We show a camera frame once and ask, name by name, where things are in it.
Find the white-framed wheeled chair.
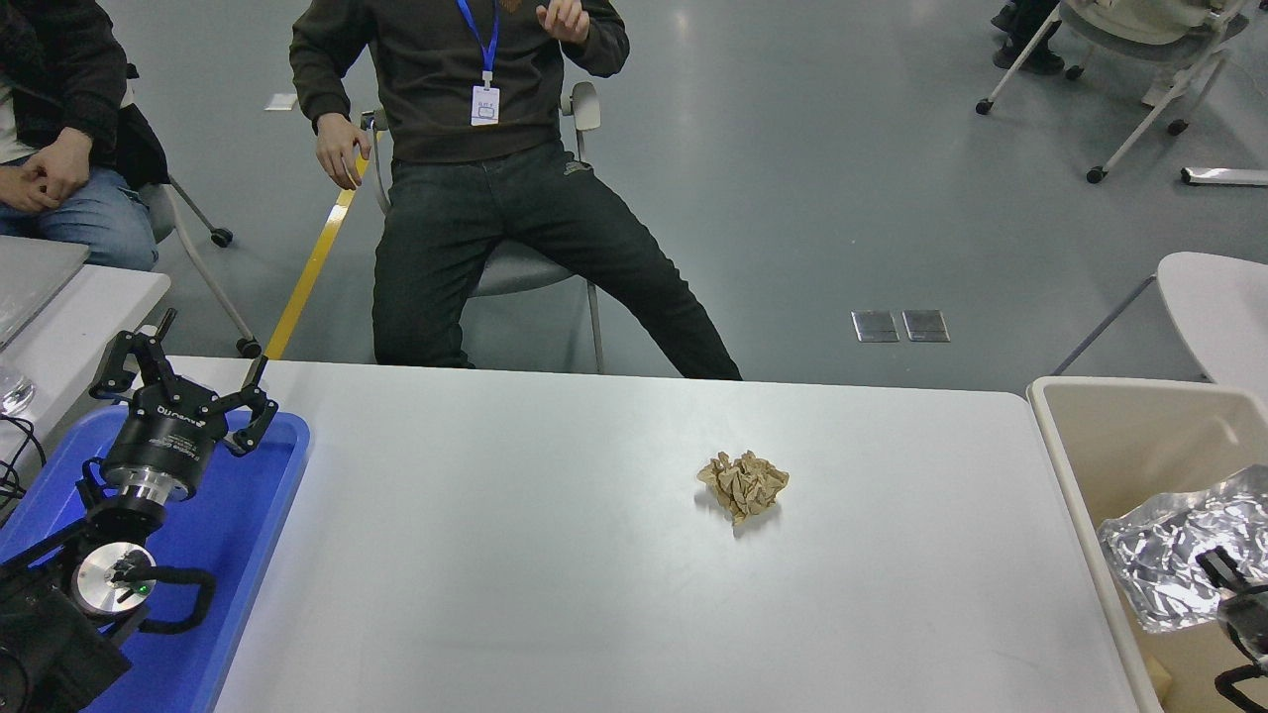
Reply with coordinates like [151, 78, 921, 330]
[119, 99, 263, 359]
[976, 0, 1254, 185]

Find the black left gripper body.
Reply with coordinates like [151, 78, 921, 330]
[101, 384, 229, 488]

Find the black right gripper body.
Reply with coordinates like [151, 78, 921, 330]
[1226, 582, 1268, 651]

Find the silver foil tray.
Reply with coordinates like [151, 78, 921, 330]
[1097, 465, 1268, 635]

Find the grey flat panel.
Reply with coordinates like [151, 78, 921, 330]
[0, 235, 92, 350]

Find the person's right hand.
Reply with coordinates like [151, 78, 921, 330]
[315, 112, 372, 191]
[0, 164, 56, 215]

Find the crumpled tan paper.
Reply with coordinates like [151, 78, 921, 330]
[696, 451, 791, 524]

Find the silver metal bar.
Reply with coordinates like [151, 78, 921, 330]
[1180, 166, 1268, 188]

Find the large pale bin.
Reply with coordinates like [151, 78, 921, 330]
[1027, 376, 1268, 713]

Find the white side table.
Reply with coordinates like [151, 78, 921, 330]
[0, 262, 172, 476]

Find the clear glass object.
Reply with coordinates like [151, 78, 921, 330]
[0, 358, 37, 418]

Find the blue plastic tray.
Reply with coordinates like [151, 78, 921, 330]
[0, 406, 311, 713]

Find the thin black cable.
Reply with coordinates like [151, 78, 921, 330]
[0, 414, 48, 521]

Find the grey office chair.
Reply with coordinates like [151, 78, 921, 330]
[359, 81, 607, 375]

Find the blue lanyard with badge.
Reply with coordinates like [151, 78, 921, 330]
[456, 0, 504, 128]

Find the person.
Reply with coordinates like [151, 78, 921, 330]
[289, 0, 744, 381]
[0, 0, 169, 270]
[993, 0, 1066, 75]

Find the person's left hand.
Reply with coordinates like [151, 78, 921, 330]
[536, 0, 591, 46]
[20, 127, 95, 204]

